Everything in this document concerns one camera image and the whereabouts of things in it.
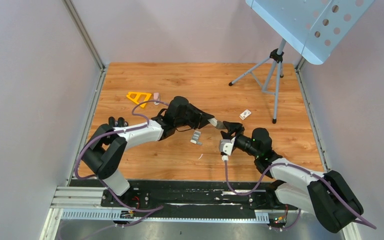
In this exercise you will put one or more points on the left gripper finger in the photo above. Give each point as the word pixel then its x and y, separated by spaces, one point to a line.
pixel 199 115
pixel 201 124

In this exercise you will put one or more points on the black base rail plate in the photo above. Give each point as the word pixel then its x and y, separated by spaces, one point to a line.
pixel 195 201

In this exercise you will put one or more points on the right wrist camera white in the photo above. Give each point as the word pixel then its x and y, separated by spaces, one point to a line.
pixel 226 148

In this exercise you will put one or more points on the grey white stapler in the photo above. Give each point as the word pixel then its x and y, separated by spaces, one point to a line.
pixel 217 123

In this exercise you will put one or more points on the pink stapler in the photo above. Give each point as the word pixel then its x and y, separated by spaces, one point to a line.
pixel 156 98

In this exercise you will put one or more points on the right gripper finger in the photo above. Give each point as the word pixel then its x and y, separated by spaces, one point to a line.
pixel 233 127
pixel 227 135

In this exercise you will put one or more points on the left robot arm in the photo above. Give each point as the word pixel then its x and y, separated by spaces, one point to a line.
pixel 104 151

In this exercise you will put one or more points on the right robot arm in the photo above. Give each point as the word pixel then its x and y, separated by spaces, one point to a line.
pixel 326 195

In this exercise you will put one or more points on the light blue music stand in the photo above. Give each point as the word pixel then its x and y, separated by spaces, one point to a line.
pixel 312 27

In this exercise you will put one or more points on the aluminium frame post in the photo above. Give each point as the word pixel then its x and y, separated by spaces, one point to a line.
pixel 76 18

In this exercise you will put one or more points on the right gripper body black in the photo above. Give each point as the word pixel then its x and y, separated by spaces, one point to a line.
pixel 239 136

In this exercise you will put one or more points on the yellow plastic triangle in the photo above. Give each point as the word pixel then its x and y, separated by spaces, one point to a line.
pixel 138 97

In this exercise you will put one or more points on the small white staple box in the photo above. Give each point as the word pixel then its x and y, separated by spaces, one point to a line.
pixel 245 114

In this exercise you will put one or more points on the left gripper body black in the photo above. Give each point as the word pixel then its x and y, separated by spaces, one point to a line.
pixel 192 117

